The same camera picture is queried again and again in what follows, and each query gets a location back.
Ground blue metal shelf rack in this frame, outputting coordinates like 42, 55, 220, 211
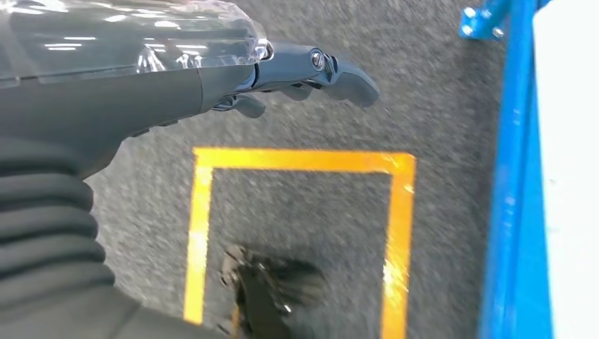
458, 0, 555, 339

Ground yellow floor tape square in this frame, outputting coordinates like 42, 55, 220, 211
183, 147, 417, 339

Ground black robot foot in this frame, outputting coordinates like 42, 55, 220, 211
218, 244, 328, 339

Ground white plastic crate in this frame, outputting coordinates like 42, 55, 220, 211
532, 0, 599, 339

